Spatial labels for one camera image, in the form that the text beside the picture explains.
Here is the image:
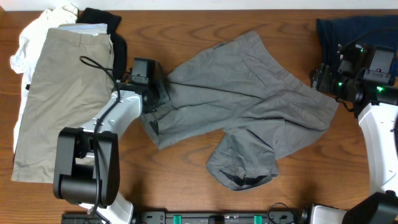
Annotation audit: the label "grey shorts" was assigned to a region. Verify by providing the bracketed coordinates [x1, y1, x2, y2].
[140, 31, 338, 191]

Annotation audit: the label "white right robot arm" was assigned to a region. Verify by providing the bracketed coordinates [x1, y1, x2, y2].
[310, 61, 397, 223]

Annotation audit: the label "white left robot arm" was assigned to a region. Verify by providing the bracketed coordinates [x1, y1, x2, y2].
[53, 58, 169, 223]

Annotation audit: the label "navy blue garment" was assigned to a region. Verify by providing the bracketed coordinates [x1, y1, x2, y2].
[317, 15, 397, 68]

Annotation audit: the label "khaki shorts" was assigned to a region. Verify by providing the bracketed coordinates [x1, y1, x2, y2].
[11, 29, 114, 183]

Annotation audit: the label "light blue folded garment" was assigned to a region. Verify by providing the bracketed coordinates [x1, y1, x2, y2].
[58, 23, 108, 36]

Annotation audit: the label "black garment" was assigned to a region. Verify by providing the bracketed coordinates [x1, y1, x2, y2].
[76, 7, 127, 80]

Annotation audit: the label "white shirt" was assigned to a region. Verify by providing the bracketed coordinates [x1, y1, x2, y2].
[10, 4, 78, 151]

